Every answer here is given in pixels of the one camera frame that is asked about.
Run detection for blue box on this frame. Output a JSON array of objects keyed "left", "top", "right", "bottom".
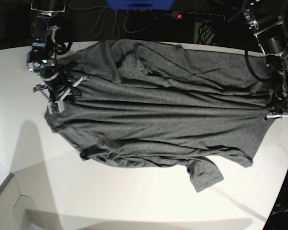
[{"left": 106, "top": 0, "right": 174, "bottom": 10}]

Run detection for black power strip red light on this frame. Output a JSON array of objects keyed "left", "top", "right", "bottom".
[{"left": 171, "top": 11, "right": 225, "bottom": 22}]

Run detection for hanging black cables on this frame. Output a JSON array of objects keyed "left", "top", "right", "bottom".
[{"left": 91, "top": 6, "right": 218, "bottom": 45}]

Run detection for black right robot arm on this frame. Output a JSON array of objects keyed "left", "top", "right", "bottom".
[{"left": 26, "top": 0, "right": 89, "bottom": 114}]

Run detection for grey t-shirt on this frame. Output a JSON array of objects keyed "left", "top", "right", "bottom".
[{"left": 45, "top": 40, "right": 273, "bottom": 192}]

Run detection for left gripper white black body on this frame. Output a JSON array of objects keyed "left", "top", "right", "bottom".
[{"left": 264, "top": 109, "right": 288, "bottom": 120}]

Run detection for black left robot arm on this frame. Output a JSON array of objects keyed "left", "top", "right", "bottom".
[{"left": 240, "top": 0, "right": 288, "bottom": 119}]

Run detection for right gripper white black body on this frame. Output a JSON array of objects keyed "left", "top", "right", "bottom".
[{"left": 33, "top": 76, "right": 89, "bottom": 114}]

